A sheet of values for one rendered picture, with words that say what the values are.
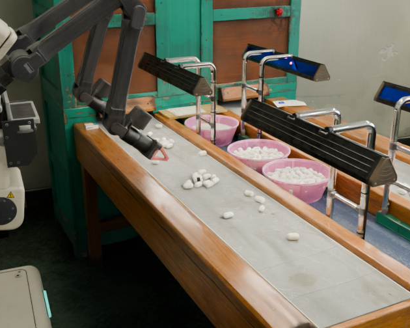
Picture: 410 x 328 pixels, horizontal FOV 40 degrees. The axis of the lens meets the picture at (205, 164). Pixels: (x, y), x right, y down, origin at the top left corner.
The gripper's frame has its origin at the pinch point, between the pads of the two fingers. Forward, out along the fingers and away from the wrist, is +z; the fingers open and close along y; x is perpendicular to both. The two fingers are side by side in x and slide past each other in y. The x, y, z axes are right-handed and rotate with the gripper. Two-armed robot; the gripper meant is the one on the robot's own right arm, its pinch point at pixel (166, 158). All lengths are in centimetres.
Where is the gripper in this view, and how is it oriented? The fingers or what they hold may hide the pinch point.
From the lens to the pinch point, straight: 204.3
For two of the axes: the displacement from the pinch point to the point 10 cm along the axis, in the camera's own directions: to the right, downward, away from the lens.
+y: -4.5, -3.2, 8.3
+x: -5.6, 8.3, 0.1
